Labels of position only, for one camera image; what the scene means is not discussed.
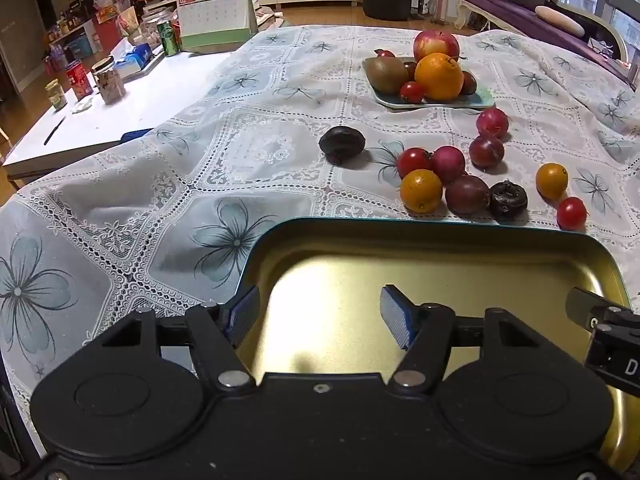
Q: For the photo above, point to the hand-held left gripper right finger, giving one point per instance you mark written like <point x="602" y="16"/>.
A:
<point x="397" y="317"/>

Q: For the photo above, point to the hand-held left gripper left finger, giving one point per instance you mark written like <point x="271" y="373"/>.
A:
<point x="244" y="316"/>

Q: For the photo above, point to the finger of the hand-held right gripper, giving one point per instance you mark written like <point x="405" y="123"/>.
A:
<point x="580" y="305"/>

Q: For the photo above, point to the gold metal tin tray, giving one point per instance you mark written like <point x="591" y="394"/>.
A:
<point x="350" y="270"/>

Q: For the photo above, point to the red cherry tomato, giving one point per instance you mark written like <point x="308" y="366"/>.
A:
<point x="571" y="213"/>
<point x="413" y="160"/>
<point x="385" y="53"/>
<point x="412" y="92"/>

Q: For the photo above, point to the wrinkled dark passion fruit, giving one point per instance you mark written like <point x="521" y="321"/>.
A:
<point x="508" y="201"/>

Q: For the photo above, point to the orange-yellow tomato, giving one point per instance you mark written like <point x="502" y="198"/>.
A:
<point x="551" y="180"/>
<point x="421" y="190"/>

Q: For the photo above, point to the dark red plum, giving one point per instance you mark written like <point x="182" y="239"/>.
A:
<point x="466" y="194"/>
<point x="486" y="150"/>

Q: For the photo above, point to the white lace floral tablecloth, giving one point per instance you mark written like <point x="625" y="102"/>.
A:
<point x="150" y="210"/>

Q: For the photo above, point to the dark purple plum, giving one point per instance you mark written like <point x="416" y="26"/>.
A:
<point x="342" y="144"/>

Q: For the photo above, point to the blue object under tablecloth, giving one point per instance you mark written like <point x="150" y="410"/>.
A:
<point x="135" y="135"/>

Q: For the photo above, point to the light green plate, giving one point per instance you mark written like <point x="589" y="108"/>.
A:
<point x="450" y="104"/>

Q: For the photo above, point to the white side table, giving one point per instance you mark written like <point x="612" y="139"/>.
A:
<point x="150" y="95"/>

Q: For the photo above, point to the brown kiwi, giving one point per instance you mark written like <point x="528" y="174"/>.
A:
<point x="385" y="74"/>

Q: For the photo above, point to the orange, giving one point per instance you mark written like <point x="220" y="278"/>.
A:
<point x="439" y="76"/>

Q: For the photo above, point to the dark red tomato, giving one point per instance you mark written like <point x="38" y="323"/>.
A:
<point x="410" y="70"/>
<point x="469" y="82"/>

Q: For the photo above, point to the black pen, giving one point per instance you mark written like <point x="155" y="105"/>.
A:
<point x="54" y="131"/>

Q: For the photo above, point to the crumpled white tissue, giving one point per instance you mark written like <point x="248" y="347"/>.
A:
<point x="82" y="105"/>

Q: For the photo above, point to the glass jar with brown contents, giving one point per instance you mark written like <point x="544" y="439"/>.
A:
<point x="108" y="82"/>

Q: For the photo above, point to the large red apple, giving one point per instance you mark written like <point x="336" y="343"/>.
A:
<point x="435" y="42"/>

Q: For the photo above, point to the blue tissue box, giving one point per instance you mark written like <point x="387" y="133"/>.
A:
<point x="132" y="59"/>

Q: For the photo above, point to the white oval pillow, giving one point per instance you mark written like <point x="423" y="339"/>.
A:
<point x="559" y="20"/>

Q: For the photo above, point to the red tin can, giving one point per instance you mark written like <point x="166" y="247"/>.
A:
<point x="80" y="80"/>

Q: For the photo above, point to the green drink can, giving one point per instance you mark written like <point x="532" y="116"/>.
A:
<point x="168" y="37"/>

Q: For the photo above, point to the small glass jar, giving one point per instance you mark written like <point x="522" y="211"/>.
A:
<point x="56" y="95"/>

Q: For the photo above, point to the purple sofa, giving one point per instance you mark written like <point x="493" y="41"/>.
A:
<point x="520" y="12"/>

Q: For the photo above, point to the stack of books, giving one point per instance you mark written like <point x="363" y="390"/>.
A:
<point x="265" y="15"/>

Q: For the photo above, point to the desk calendar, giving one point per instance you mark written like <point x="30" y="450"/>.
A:
<point x="215" y="15"/>

